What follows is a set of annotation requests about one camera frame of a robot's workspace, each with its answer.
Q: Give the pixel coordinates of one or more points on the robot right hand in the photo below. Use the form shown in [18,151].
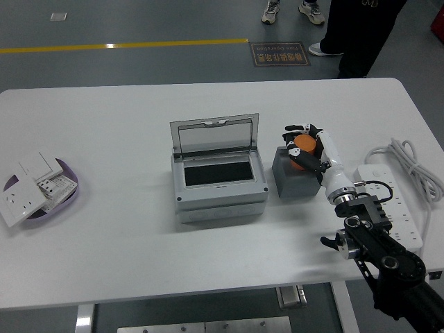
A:
[334,173]

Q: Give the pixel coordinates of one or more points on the orange cylinder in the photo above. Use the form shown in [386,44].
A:
[305,143]

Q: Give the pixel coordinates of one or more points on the grey box with clear lid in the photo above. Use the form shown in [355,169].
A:
[218,201]

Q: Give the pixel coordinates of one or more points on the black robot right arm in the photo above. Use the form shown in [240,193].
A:
[399,263]

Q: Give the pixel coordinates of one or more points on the grey cube with round recess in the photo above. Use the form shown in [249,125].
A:
[295,182]

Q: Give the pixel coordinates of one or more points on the brown floor sign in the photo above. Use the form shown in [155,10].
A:
[279,54]

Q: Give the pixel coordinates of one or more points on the white table leg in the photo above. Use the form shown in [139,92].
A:
[345,308]
[84,319]

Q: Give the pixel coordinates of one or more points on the person in black trousers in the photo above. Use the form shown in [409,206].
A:
[357,34]

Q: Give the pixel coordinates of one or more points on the black table control panel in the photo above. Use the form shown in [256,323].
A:
[435,275]

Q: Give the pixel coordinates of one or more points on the person in sneakers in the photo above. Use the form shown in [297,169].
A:
[312,12]

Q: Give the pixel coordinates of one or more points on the red object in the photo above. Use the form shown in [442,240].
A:
[438,21]

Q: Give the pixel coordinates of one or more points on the purple tray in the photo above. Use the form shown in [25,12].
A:
[66,201]

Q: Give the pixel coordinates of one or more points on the white socket insert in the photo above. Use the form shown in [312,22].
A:
[46,187]

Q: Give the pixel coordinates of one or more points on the white socket plate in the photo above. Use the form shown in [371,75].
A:
[19,203]

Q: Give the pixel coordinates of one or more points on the small metal floor plate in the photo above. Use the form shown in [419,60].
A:
[58,16]

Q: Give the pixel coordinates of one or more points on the grey table column bracket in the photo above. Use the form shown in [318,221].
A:
[291,296]

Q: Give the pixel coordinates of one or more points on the metal base plate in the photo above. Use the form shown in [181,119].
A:
[208,326]

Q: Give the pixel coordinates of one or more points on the white perforated backing frame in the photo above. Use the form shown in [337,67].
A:
[64,187]

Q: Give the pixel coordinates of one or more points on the white switch plate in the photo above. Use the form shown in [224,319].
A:
[40,164]

